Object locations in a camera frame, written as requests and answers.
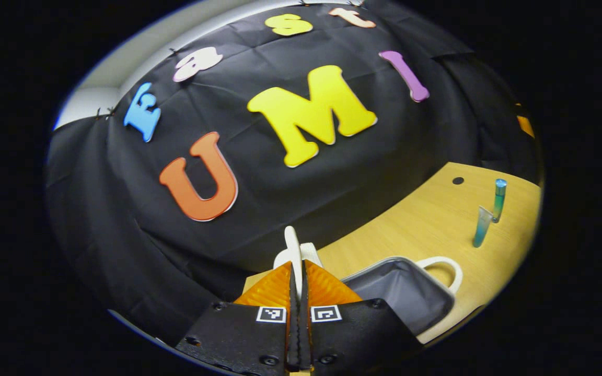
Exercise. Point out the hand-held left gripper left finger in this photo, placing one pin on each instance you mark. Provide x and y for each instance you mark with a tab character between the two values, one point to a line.
292	334

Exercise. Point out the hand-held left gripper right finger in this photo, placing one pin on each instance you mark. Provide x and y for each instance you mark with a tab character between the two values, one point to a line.
306	334

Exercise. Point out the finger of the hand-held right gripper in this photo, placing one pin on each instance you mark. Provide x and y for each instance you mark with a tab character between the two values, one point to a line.
525	126

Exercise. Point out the blue capped skin care bottle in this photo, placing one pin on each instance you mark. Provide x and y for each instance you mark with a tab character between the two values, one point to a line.
499	201

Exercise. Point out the pale blue skin care tube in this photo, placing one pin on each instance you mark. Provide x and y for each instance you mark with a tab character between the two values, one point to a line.
483	227

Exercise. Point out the white suitcase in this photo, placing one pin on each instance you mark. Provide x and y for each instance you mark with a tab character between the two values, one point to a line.
411	292

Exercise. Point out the black backdrop cloth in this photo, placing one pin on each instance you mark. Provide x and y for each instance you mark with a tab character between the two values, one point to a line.
280	209

